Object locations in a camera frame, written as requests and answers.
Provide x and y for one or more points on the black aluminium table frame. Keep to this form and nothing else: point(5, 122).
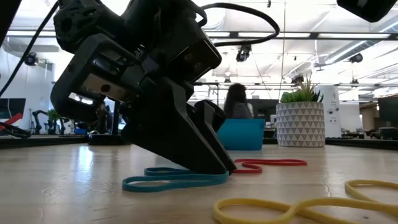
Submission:
point(46, 141)

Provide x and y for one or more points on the person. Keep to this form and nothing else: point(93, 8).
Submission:
point(236, 102)
point(104, 119)

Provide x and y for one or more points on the red object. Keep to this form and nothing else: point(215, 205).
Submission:
point(14, 119)

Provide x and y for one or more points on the yellow rubber band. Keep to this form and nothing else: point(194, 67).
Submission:
point(373, 182)
point(248, 203)

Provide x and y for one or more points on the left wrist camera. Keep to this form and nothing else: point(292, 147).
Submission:
point(186, 53)

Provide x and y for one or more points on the black monitor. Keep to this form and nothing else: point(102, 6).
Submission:
point(264, 109)
point(12, 108)
point(390, 112)

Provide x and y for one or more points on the black background robot arm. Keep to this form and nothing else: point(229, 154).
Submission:
point(37, 119)

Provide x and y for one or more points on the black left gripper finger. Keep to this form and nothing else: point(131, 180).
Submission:
point(214, 115)
point(168, 130)

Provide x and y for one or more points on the succulent in white patterned pot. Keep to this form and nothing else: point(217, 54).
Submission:
point(298, 127)

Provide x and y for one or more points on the blue plastic bin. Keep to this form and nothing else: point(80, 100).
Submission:
point(242, 133)

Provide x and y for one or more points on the black overhead camera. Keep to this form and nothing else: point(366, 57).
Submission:
point(244, 53)

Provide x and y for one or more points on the red rubber band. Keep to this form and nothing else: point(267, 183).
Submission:
point(248, 170)

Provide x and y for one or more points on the green background plant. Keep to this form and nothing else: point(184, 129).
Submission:
point(54, 114)

